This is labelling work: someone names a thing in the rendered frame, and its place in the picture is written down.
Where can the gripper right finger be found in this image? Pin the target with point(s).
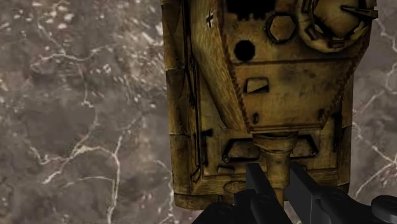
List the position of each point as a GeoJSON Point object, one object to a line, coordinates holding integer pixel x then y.
{"type": "Point", "coordinates": [313, 198]}

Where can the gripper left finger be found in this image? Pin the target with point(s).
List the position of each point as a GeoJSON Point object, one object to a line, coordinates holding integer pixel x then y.
{"type": "Point", "coordinates": [259, 198]}

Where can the yellow-brown toy tank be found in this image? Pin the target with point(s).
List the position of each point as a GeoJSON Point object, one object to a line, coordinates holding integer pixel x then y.
{"type": "Point", "coordinates": [266, 93]}

